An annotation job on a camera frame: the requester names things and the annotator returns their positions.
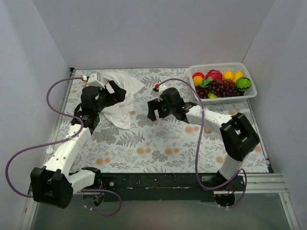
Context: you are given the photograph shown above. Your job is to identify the white t-shirt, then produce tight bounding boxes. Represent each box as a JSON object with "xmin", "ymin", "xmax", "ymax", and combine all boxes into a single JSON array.
[{"xmin": 101, "ymin": 71, "xmax": 144, "ymax": 129}]

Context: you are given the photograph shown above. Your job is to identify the round brooch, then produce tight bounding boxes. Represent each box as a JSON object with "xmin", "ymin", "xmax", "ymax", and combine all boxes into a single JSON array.
[{"xmin": 204, "ymin": 127, "xmax": 212, "ymax": 133}]

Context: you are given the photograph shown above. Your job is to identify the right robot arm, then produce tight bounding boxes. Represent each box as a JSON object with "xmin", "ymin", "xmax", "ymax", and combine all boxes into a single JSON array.
[{"xmin": 147, "ymin": 84, "xmax": 260, "ymax": 191}]

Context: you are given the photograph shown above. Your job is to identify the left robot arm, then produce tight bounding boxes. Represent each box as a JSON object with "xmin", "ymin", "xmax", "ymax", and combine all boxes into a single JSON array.
[{"xmin": 30, "ymin": 80, "xmax": 126, "ymax": 208}]

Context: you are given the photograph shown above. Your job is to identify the red yellow toy apple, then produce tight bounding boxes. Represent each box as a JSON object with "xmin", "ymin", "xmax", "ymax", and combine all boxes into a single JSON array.
[{"xmin": 192, "ymin": 72, "xmax": 205, "ymax": 87}]

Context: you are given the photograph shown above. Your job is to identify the small yellow green toy fruit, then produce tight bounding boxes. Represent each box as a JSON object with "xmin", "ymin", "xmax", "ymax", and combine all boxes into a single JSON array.
[{"xmin": 208, "ymin": 92, "xmax": 218, "ymax": 99}]

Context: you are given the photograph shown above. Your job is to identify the red dragon fruit toy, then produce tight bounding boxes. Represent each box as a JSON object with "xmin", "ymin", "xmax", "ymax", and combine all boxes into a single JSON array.
[{"xmin": 205, "ymin": 69, "xmax": 223, "ymax": 80}]

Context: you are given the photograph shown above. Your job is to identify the purple toy grapes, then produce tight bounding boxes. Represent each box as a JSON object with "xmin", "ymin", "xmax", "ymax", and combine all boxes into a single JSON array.
[{"xmin": 196, "ymin": 79, "xmax": 244, "ymax": 99}]

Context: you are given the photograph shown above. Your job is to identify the white plastic basket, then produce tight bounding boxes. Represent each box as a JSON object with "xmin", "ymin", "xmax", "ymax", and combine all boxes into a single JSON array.
[{"xmin": 188, "ymin": 63, "xmax": 257, "ymax": 104}]

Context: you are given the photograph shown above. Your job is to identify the yellow toy lemon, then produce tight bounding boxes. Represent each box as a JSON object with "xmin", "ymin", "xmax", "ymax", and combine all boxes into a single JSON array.
[{"xmin": 223, "ymin": 71, "xmax": 234, "ymax": 80}]

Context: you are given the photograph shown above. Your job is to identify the yellow toy mango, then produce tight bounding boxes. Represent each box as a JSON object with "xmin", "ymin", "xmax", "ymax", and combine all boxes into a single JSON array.
[{"xmin": 232, "ymin": 71, "xmax": 244, "ymax": 83}]

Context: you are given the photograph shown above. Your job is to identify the green toy watermelon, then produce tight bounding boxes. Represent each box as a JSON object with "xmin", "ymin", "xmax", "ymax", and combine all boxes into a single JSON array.
[{"xmin": 236, "ymin": 77, "xmax": 252, "ymax": 92}]

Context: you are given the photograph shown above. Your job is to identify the beige lotion pump bottle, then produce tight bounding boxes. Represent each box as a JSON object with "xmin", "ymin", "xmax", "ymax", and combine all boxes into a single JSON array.
[{"xmin": 46, "ymin": 148, "xmax": 53, "ymax": 154}]

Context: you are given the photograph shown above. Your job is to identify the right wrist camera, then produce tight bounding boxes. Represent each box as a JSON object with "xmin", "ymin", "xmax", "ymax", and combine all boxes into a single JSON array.
[{"xmin": 153, "ymin": 84, "xmax": 167, "ymax": 92}]

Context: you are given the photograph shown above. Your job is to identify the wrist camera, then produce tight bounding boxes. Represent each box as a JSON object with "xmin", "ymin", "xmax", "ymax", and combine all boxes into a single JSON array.
[
  {"xmin": 82, "ymin": 72, "xmax": 105, "ymax": 89},
  {"xmin": 153, "ymin": 84, "xmax": 167, "ymax": 92}
]

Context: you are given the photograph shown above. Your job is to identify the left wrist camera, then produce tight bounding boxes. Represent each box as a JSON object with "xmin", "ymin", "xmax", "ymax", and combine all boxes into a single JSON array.
[{"xmin": 82, "ymin": 72, "xmax": 105, "ymax": 89}]

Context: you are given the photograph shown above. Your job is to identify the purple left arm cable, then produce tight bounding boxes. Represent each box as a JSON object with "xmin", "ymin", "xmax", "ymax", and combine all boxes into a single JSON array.
[{"xmin": 5, "ymin": 76, "xmax": 122, "ymax": 216}]

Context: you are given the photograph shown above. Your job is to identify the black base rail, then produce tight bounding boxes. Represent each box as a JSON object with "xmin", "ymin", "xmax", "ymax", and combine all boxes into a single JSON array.
[{"xmin": 74, "ymin": 172, "xmax": 248, "ymax": 202}]

